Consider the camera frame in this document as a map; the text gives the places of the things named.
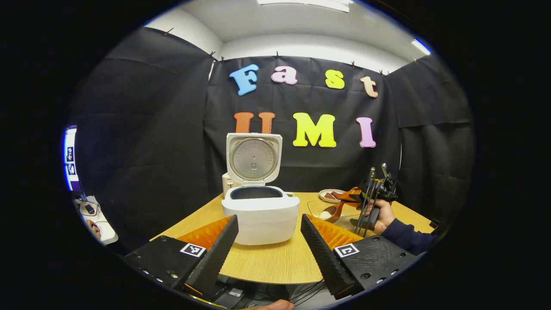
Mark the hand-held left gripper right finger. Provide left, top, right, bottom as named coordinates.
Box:
left=300, top=214, right=423, bottom=300

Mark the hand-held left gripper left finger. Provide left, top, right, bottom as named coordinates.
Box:
left=123, top=214, right=240, bottom=300

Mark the brown wooden spoon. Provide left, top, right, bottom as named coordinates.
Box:
left=319, top=192, right=358, bottom=223

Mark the white rice cooker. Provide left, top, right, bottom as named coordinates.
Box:
left=221, top=133, right=300, bottom=246

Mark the white plate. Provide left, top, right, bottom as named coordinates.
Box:
left=319, top=189, right=347, bottom=203

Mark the black box with white label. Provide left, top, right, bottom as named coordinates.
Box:
left=214, top=285, right=247, bottom=309

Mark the white side desk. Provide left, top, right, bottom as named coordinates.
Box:
left=73, top=195, right=119, bottom=246

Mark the black backdrop cloth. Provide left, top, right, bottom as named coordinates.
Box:
left=65, top=27, right=476, bottom=254

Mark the small ceiling light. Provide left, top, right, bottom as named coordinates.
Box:
left=411, top=38, right=432, bottom=56

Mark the row of small backdrop clips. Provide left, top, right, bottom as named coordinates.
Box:
left=164, top=28, right=390, bottom=77

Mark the computer monitor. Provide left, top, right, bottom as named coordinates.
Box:
left=63, top=126, right=83, bottom=192

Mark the large ceiling light panel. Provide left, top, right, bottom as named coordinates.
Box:
left=257, top=0, right=350, bottom=12

